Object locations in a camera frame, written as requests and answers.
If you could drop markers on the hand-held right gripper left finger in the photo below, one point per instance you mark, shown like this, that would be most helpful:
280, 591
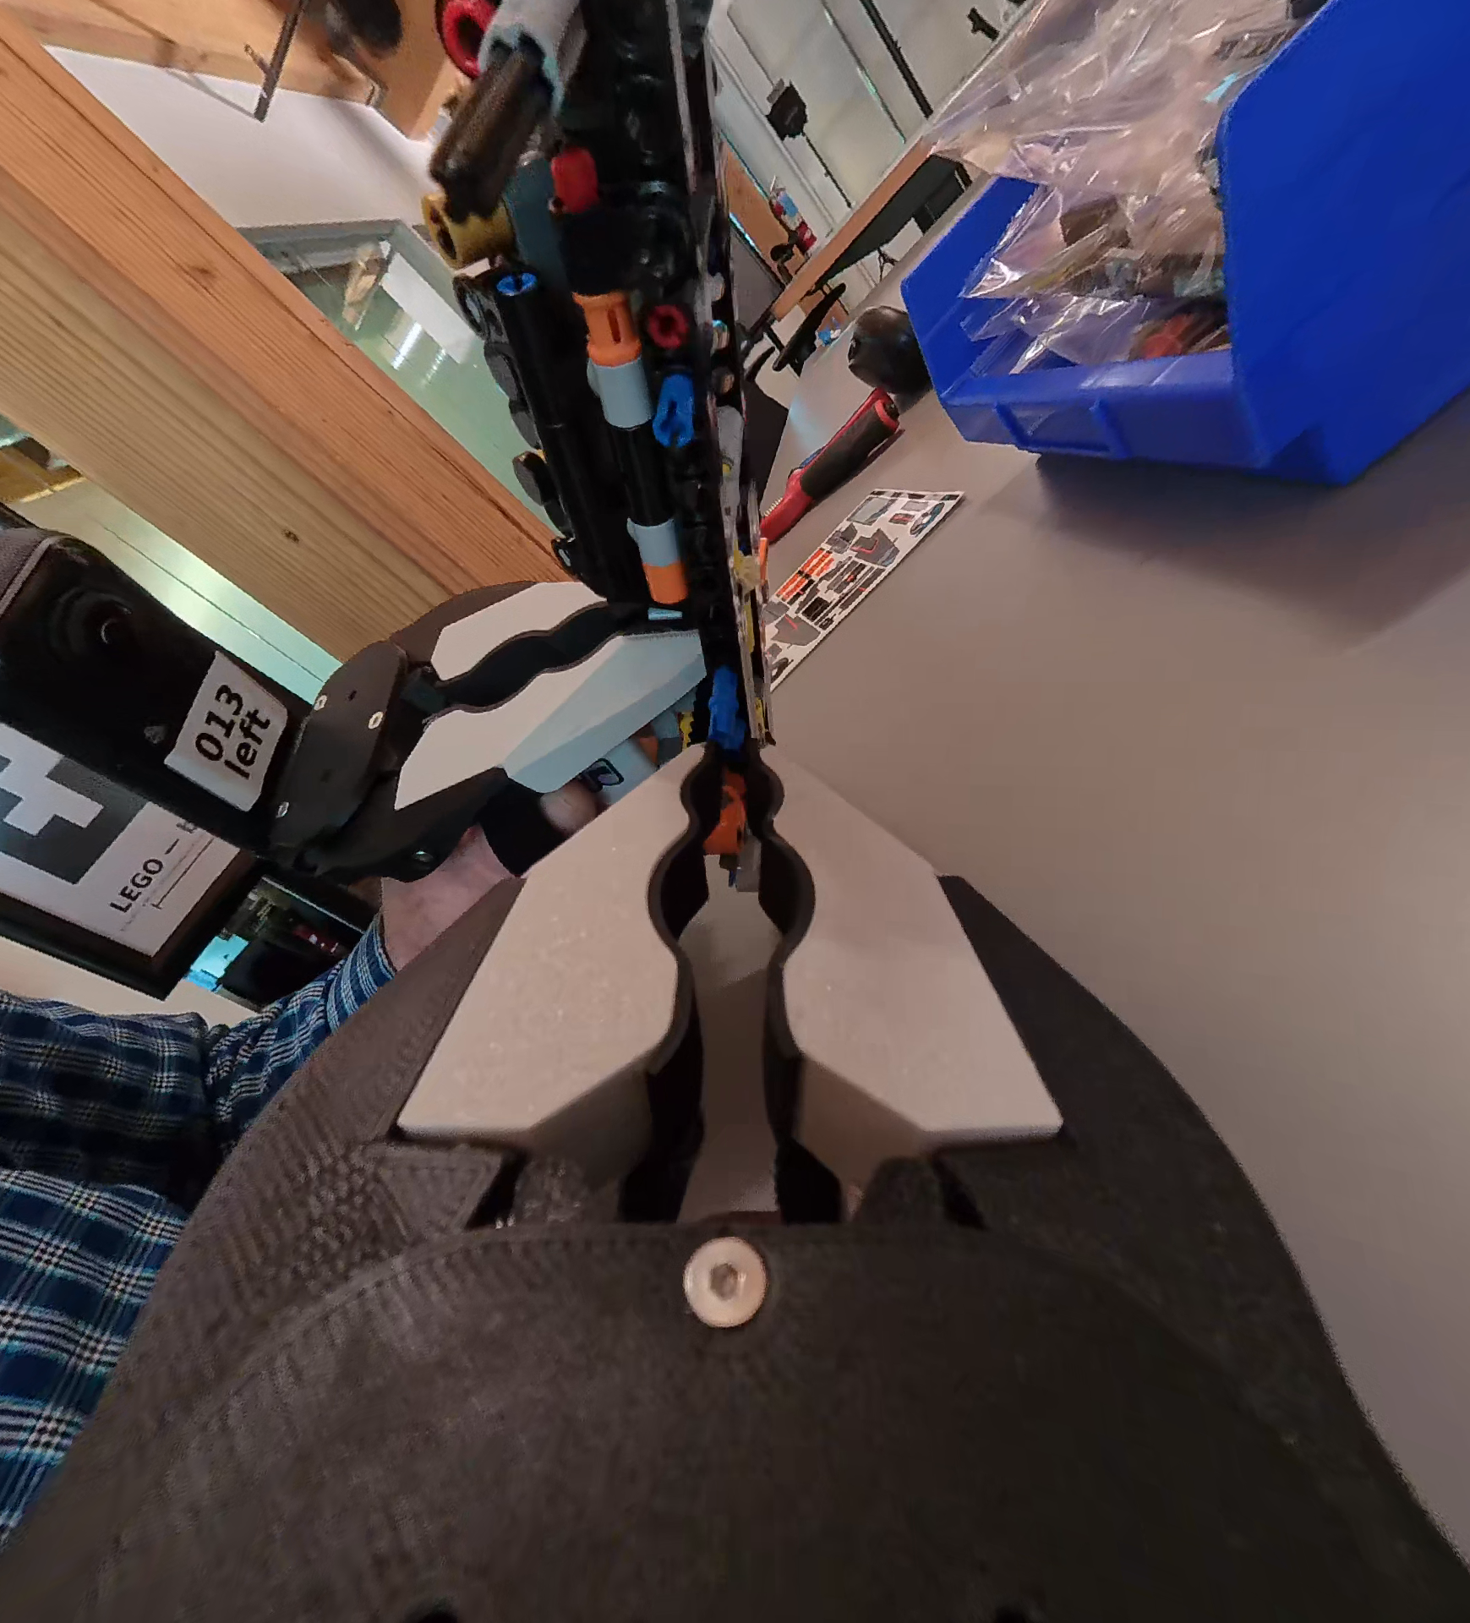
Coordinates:
532, 1014

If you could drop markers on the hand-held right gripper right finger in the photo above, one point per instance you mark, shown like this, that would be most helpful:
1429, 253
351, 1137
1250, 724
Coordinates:
923, 1014

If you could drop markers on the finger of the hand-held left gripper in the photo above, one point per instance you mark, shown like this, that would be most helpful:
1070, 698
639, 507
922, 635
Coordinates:
583, 724
493, 627

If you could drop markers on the black lego technic model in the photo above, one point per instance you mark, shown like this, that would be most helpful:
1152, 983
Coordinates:
633, 253

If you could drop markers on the lego sticker sheet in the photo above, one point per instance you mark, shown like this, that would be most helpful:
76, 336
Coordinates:
856, 572

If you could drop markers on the pile of clear lego bags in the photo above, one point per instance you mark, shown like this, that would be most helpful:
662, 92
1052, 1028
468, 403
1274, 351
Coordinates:
1103, 165

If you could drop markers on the person's left hand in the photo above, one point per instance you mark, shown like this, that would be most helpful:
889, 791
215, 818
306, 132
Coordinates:
443, 900

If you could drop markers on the black rounded object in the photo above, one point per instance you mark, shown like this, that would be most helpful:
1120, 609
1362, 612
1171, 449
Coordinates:
889, 352

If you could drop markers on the blue storage bin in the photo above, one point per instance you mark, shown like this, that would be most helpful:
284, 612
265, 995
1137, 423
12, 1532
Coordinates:
1380, 253

